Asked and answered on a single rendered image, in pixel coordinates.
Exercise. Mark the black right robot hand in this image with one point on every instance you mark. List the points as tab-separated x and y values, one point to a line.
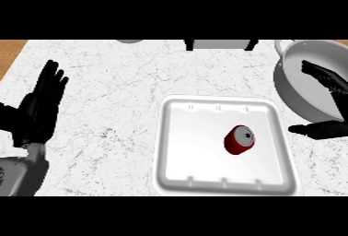
331	92

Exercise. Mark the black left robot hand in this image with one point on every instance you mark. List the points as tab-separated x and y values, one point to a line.
39	104

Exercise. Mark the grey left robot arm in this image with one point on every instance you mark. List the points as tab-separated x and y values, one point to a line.
23	173

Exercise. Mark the white round pot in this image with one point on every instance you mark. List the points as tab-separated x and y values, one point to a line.
304	83

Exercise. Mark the red can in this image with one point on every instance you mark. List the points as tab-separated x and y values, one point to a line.
239	139

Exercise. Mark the white rectangular tray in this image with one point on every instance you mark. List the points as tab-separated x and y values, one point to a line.
225	144

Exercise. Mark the grey appliance with black legs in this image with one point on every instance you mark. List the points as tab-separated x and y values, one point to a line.
222	44

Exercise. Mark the grey round object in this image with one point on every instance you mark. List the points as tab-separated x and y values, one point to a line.
130	41

